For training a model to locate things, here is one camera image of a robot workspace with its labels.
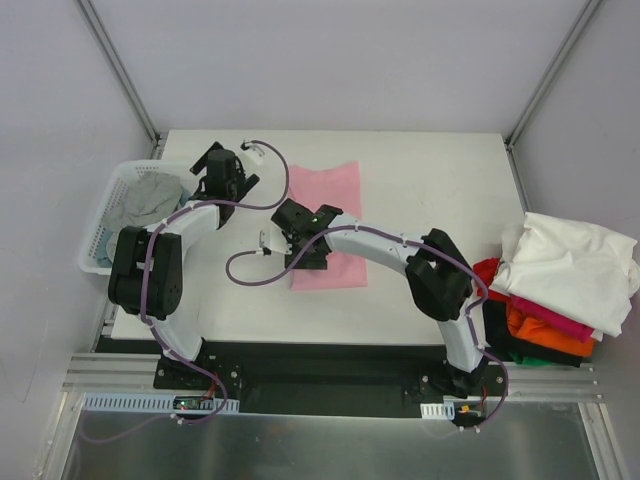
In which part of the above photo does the white t shirt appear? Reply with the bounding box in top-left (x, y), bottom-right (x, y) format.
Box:
top-left (492, 212), bottom-right (639, 337)

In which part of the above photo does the orange t shirt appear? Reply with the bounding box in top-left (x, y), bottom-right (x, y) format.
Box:
top-left (506, 303), bottom-right (596, 357)

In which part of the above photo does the white plastic laundry basket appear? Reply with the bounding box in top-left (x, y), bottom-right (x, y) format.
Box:
top-left (78, 160), bottom-right (198, 275)

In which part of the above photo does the aluminium front rail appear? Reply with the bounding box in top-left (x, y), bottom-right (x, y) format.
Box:
top-left (63, 353), bottom-right (604, 403)

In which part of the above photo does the pink t shirt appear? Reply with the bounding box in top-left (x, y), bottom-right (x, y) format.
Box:
top-left (288, 159), bottom-right (369, 291)

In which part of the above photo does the aluminium frame post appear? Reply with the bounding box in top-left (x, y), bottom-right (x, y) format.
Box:
top-left (505, 0), bottom-right (606, 152)
top-left (75, 0), bottom-right (163, 159)

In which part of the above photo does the grey t shirt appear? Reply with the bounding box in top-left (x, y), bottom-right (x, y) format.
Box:
top-left (102, 172), bottom-right (183, 232)

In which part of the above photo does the slotted cable duct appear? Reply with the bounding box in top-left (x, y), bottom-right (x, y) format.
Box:
top-left (84, 393), bottom-right (240, 415)
top-left (420, 402), bottom-right (455, 421)

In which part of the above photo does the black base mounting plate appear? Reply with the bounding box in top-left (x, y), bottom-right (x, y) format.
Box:
top-left (153, 341), bottom-right (507, 418)

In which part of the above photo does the right slotted cable duct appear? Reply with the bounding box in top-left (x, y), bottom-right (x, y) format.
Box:
top-left (420, 402), bottom-right (455, 421)

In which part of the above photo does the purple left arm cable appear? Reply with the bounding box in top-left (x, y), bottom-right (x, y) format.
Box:
top-left (79, 139), bottom-right (292, 444)

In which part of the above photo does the left aluminium frame post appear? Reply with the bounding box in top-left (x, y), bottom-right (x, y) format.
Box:
top-left (75, 0), bottom-right (163, 159)

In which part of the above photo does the black t shirt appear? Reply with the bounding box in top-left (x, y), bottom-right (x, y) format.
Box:
top-left (482, 300), bottom-right (583, 368)

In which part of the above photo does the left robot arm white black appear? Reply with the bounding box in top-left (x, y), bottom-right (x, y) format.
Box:
top-left (108, 141), bottom-right (264, 389)

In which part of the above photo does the magenta t shirt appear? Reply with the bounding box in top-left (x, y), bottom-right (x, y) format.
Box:
top-left (510, 296), bottom-right (594, 342)

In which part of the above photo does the right aluminium frame post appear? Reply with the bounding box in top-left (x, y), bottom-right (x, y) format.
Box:
top-left (505, 0), bottom-right (606, 152)

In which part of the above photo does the red t shirt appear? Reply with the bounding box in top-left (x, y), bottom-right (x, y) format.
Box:
top-left (473, 257), bottom-right (510, 303)

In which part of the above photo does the light blue t shirt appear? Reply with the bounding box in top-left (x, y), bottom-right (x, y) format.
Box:
top-left (96, 230), bottom-right (119, 268)

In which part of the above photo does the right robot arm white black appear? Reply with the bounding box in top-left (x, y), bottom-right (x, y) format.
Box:
top-left (271, 199), bottom-right (487, 398)

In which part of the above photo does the left slotted cable duct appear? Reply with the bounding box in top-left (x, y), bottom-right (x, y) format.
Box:
top-left (84, 393), bottom-right (240, 415)

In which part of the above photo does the green t shirt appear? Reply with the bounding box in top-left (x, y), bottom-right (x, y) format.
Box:
top-left (509, 352), bottom-right (554, 367)

